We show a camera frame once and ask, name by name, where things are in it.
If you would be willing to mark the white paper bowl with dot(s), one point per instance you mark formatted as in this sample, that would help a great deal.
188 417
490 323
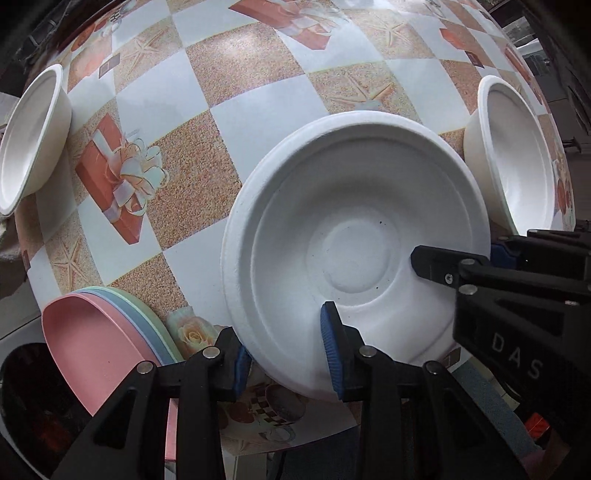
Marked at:
27 138
323 207
512 147

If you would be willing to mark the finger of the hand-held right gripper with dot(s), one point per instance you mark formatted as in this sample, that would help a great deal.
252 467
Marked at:
501 253
438 267

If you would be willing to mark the pink plate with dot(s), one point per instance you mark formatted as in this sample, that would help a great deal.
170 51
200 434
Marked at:
92 341

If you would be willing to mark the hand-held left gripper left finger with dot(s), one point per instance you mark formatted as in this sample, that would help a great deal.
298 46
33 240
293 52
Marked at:
241 369

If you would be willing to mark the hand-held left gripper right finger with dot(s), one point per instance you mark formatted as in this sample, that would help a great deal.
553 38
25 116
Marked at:
331 350

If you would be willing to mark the checkered printed tablecloth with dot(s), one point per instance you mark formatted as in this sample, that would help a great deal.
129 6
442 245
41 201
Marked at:
277 92

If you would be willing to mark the dark round object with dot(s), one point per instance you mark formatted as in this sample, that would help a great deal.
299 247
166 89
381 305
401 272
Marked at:
37 406

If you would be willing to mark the green plate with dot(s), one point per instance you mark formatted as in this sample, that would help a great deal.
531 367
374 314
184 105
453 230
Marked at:
154 316

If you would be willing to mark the blue plate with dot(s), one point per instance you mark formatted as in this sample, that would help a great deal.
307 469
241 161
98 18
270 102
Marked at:
141 325

